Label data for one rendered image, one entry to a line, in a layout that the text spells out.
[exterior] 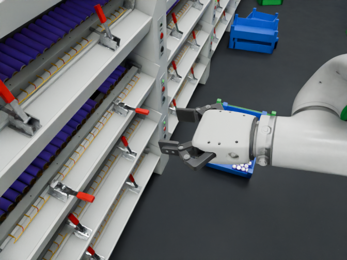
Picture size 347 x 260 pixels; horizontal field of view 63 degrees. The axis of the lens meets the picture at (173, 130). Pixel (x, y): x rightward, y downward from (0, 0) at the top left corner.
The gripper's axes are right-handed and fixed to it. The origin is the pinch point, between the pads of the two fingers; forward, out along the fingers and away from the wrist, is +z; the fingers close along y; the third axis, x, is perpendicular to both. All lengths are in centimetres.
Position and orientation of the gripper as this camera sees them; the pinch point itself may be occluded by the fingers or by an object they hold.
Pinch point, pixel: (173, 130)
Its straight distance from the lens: 54.8
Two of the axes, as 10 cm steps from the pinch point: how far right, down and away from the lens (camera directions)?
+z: -9.2, -1.0, 3.8
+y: 3.5, -6.8, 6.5
